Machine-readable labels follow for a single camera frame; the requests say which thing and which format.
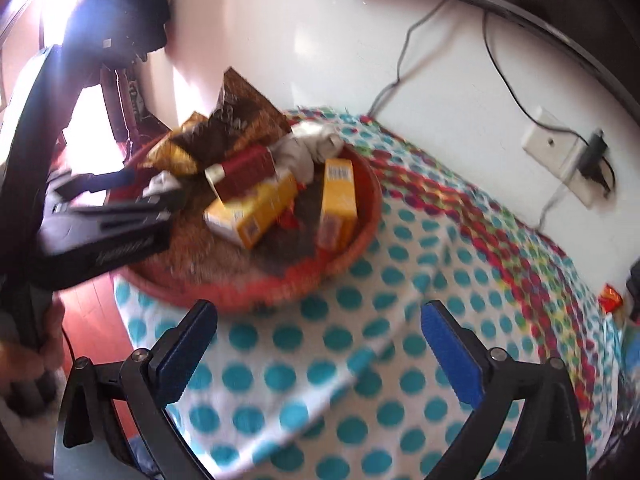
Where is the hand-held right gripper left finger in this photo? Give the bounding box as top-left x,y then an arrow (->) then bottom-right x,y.
52,300 -> 218,480

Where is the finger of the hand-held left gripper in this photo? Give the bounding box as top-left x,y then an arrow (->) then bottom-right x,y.
52,169 -> 137,200
64,191 -> 185,225

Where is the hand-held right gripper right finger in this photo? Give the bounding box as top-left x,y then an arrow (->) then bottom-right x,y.
420,300 -> 588,480

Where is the yellow snack bag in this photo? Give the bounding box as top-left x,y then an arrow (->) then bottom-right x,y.
141,112 -> 210,177

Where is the red and beige box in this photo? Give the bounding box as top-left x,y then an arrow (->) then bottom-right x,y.
204,144 -> 277,202

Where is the long yellow box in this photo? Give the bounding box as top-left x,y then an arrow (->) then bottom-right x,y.
203,172 -> 299,252

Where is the red round tray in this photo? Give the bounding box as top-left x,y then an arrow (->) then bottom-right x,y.
112,130 -> 384,315

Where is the brown snack bag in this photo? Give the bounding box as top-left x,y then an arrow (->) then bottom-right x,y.
206,66 -> 292,167

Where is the large white terry sock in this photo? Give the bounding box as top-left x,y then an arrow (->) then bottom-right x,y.
274,135 -> 317,184

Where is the yellow box with barcode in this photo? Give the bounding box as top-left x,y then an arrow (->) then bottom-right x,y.
316,157 -> 360,254

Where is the person's left hand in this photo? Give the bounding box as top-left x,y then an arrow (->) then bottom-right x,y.
0,301 -> 67,401

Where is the polka dot tablecloth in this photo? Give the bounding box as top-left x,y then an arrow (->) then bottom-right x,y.
112,106 -> 632,480

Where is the dark wooden furniture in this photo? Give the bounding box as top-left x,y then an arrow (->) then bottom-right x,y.
99,62 -> 168,147

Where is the red snack packet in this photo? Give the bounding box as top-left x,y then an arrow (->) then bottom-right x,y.
598,283 -> 624,314

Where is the dark hanging clothing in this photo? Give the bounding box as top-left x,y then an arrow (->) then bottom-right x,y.
80,0 -> 169,63

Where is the black power adapter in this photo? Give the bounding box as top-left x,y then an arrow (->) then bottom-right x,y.
579,130 -> 610,182

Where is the black monitor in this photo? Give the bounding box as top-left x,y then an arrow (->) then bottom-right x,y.
280,0 -> 640,126

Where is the black adapter cable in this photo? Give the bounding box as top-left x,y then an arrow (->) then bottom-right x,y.
536,157 -> 617,229

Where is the white wall socket plate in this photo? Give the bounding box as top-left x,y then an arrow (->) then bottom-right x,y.
521,106 -> 587,181

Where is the black looped cable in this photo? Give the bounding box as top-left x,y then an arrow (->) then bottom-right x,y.
481,9 -> 597,137

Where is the thin monitor cable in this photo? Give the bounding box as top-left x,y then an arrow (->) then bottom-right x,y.
366,0 -> 450,117

